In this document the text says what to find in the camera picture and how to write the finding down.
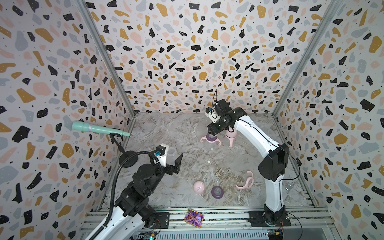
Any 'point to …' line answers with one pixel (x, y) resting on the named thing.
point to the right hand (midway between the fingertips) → (214, 128)
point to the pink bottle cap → (199, 187)
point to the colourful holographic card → (194, 218)
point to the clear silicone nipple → (216, 180)
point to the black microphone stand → (131, 161)
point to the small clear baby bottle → (211, 146)
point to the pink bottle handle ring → (231, 140)
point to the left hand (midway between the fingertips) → (175, 150)
